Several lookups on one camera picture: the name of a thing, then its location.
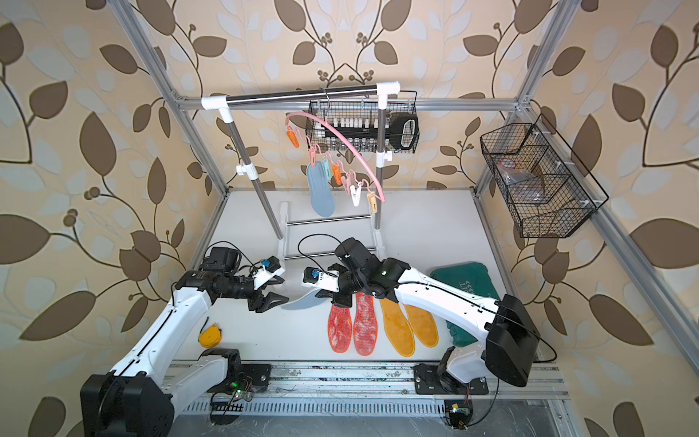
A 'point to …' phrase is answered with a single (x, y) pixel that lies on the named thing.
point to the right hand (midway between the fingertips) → (319, 288)
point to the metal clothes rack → (297, 246)
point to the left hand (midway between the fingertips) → (280, 287)
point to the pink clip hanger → (339, 155)
